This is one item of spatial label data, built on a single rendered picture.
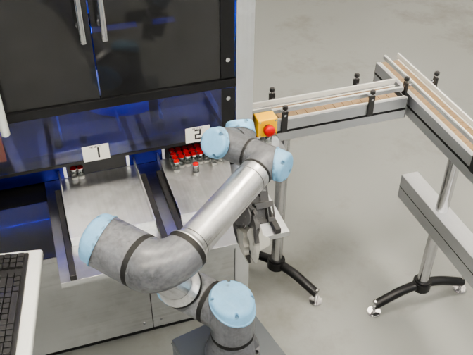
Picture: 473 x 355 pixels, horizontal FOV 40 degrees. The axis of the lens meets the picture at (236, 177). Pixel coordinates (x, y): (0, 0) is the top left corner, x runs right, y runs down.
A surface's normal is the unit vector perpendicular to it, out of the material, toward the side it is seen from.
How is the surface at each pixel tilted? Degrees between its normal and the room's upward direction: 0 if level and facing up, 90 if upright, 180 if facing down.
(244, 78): 90
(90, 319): 90
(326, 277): 0
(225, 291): 7
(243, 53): 90
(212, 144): 60
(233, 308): 7
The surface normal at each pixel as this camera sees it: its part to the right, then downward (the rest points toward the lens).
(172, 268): 0.37, 0.07
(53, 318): 0.32, 0.59
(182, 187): 0.00, -0.78
